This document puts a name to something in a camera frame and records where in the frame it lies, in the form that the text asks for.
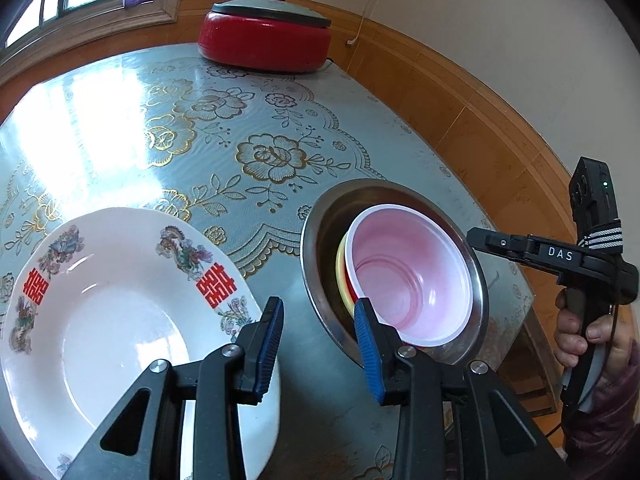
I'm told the white cable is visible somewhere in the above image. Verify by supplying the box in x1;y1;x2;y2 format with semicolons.
345;0;391;46

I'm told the stainless steel bowl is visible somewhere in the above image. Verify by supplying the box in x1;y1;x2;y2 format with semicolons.
301;178;490;367

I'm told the grey pot lid red knob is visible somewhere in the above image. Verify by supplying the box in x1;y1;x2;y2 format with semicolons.
210;0;332;28

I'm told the red electric pot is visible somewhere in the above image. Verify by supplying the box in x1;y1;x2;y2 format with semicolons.
196;10;332;73

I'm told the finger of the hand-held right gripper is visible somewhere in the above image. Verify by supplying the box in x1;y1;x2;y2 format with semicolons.
466;226;532;262

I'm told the yellow plastic bowl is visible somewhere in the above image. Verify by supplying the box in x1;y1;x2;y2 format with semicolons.
336;230;361;311

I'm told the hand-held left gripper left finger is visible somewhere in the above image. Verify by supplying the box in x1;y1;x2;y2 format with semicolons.
65;296;285;480

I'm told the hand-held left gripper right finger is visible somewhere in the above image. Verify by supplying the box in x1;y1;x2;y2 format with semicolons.
352;297;571;480

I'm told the floral tablecloth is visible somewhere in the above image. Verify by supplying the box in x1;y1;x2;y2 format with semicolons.
0;42;526;480

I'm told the wooden stool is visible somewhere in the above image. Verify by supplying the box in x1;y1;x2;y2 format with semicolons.
492;305;561;416

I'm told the person's right hand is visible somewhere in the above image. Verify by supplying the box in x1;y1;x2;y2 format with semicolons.
554;292;640;386

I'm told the red plastic bowl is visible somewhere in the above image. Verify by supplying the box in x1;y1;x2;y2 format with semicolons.
345;204;475;348

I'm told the white plate with red characters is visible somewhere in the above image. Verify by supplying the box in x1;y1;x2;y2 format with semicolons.
0;206;281;480

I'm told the person's right forearm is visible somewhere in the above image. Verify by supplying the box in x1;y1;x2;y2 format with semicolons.
565;360;640;480

